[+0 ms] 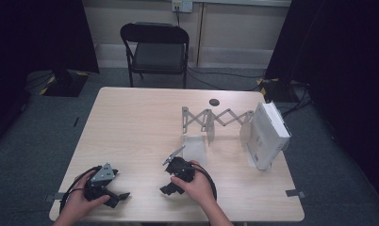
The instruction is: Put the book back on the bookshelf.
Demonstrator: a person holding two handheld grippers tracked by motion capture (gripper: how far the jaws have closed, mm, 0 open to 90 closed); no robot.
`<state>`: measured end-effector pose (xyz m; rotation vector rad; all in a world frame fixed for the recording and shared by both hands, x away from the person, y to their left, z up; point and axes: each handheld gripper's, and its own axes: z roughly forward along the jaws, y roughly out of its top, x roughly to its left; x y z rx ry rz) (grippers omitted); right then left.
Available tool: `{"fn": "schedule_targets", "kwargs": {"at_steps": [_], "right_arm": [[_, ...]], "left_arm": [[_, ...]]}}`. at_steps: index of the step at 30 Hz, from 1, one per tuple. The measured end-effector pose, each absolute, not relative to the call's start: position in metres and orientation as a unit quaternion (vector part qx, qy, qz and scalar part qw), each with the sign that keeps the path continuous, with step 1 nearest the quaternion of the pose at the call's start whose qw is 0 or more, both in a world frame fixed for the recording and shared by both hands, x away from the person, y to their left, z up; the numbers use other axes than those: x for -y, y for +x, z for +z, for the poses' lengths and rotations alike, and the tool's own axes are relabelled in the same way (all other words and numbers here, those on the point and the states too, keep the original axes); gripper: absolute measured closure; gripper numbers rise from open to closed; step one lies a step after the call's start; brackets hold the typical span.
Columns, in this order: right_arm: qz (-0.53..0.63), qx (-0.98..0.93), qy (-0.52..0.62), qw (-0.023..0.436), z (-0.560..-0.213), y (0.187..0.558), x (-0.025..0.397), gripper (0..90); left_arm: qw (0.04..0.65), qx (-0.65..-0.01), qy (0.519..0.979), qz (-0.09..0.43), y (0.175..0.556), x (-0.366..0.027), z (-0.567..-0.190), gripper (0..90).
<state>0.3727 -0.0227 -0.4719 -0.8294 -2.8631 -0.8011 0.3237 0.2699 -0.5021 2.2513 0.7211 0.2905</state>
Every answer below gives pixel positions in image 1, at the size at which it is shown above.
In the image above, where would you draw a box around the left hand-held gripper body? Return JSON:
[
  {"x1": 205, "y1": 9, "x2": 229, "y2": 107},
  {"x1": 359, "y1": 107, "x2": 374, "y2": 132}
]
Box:
[{"x1": 83, "y1": 162, "x2": 120, "y2": 202}]

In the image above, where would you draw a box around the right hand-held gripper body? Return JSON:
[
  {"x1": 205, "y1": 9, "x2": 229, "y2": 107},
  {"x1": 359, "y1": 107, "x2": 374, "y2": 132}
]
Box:
[{"x1": 161, "y1": 145, "x2": 197, "y2": 184}]

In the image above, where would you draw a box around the white expandable book rack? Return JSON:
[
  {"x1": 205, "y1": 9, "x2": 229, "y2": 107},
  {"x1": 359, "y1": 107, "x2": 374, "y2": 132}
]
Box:
[{"x1": 181, "y1": 105, "x2": 256, "y2": 165}]

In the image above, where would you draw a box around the person's right hand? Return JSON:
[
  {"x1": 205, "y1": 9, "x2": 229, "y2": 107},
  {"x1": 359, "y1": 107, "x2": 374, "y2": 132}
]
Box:
[{"x1": 170, "y1": 160, "x2": 216, "y2": 207}]

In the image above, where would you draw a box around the person's left hand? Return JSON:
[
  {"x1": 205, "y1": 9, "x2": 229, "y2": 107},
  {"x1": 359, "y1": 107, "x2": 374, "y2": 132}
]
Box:
[{"x1": 63, "y1": 170, "x2": 111, "y2": 222}]

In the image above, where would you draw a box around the grey tape strip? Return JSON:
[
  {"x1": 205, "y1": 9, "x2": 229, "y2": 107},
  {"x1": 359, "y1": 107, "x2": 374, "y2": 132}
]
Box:
[
  {"x1": 285, "y1": 188, "x2": 305, "y2": 200},
  {"x1": 44, "y1": 192, "x2": 67, "y2": 202}
]

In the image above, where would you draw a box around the black stand base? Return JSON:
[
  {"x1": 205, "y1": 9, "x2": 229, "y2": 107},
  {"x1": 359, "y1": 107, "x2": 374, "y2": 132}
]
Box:
[
  {"x1": 40, "y1": 69, "x2": 91, "y2": 98},
  {"x1": 258, "y1": 77, "x2": 306, "y2": 104}
]

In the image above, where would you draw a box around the black folding chair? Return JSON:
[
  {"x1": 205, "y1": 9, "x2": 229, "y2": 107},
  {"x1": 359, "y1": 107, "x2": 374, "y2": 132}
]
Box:
[{"x1": 120, "y1": 22, "x2": 190, "y2": 89}]

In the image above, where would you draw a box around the dark curtain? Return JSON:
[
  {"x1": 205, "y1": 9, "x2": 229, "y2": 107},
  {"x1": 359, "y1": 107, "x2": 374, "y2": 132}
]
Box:
[
  {"x1": 265, "y1": 0, "x2": 379, "y2": 202},
  {"x1": 0, "y1": 0, "x2": 100, "y2": 149}
]

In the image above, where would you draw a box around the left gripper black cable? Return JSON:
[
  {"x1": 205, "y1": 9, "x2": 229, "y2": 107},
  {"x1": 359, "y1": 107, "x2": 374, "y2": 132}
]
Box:
[{"x1": 58, "y1": 165, "x2": 103, "y2": 215}]

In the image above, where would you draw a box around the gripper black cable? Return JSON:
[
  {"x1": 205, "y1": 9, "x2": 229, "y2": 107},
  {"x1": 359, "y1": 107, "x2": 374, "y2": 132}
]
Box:
[
  {"x1": 190, "y1": 163, "x2": 218, "y2": 202},
  {"x1": 58, "y1": 165, "x2": 103, "y2": 215}
]

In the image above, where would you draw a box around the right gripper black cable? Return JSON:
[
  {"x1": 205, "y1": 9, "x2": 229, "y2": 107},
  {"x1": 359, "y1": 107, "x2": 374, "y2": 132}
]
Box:
[{"x1": 190, "y1": 163, "x2": 218, "y2": 202}]

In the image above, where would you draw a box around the black floor cable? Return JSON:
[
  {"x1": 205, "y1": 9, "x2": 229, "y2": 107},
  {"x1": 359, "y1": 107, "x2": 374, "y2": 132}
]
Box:
[{"x1": 187, "y1": 65, "x2": 268, "y2": 92}]

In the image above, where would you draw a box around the bundle of black floor cables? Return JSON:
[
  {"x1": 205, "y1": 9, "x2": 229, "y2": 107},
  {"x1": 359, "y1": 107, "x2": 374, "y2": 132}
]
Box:
[{"x1": 281, "y1": 82, "x2": 314, "y2": 119}]

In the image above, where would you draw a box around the white wall socket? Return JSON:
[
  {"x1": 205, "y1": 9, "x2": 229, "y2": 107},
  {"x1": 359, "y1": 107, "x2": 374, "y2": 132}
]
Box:
[{"x1": 171, "y1": 0, "x2": 194, "y2": 14}]

